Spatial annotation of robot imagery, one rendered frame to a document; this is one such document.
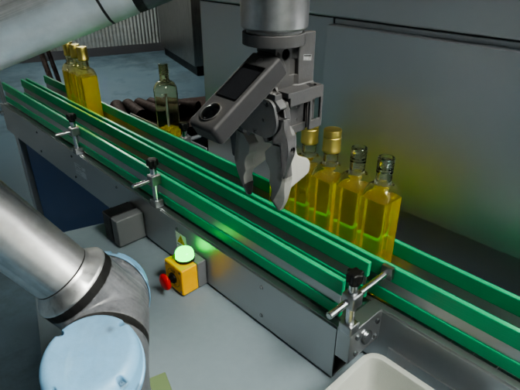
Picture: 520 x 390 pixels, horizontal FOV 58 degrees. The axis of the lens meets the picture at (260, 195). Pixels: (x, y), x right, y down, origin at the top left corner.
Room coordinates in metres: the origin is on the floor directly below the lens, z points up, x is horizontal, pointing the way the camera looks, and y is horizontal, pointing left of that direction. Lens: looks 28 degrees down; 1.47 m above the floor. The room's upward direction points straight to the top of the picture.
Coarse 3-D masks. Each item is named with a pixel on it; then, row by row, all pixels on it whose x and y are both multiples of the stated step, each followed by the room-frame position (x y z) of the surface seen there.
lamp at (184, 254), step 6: (180, 246) 0.88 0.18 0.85; (186, 246) 0.88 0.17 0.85; (180, 252) 0.86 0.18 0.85; (186, 252) 0.86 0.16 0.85; (192, 252) 0.87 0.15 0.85; (180, 258) 0.85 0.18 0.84; (186, 258) 0.85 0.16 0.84; (192, 258) 0.86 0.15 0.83; (180, 264) 0.85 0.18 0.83; (186, 264) 0.85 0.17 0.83
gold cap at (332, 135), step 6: (330, 126) 0.83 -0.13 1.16; (324, 132) 0.81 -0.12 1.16; (330, 132) 0.80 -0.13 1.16; (336, 132) 0.80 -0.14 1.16; (324, 138) 0.81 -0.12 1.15; (330, 138) 0.80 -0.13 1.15; (336, 138) 0.80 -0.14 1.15; (324, 144) 0.81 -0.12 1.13; (330, 144) 0.80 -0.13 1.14; (336, 144) 0.80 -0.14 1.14; (324, 150) 0.81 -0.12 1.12; (330, 150) 0.80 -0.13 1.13; (336, 150) 0.80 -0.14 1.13
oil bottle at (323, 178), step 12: (324, 168) 0.80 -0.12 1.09; (336, 168) 0.80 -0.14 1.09; (312, 180) 0.81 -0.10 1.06; (324, 180) 0.79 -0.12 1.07; (336, 180) 0.79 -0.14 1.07; (312, 192) 0.81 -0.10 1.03; (324, 192) 0.79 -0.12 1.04; (312, 204) 0.81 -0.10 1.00; (324, 204) 0.79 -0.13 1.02; (312, 216) 0.81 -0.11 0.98; (324, 216) 0.79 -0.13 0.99; (324, 228) 0.78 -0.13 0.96
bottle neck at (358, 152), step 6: (354, 150) 0.77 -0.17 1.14; (360, 150) 0.77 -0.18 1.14; (366, 150) 0.77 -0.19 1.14; (354, 156) 0.77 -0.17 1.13; (360, 156) 0.77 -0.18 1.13; (366, 156) 0.77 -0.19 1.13; (354, 162) 0.77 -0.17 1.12; (360, 162) 0.77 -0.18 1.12; (354, 168) 0.77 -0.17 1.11; (360, 168) 0.77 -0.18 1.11
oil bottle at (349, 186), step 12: (348, 180) 0.76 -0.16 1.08; (360, 180) 0.75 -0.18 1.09; (372, 180) 0.77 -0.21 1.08; (336, 192) 0.78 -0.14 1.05; (348, 192) 0.76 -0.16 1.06; (360, 192) 0.74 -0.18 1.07; (336, 204) 0.77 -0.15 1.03; (348, 204) 0.75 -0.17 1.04; (336, 216) 0.77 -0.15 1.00; (348, 216) 0.75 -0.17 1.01; (336, 228) 0.77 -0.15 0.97; (348, 228) 0.75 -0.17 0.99; (348, 240) 0.75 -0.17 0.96
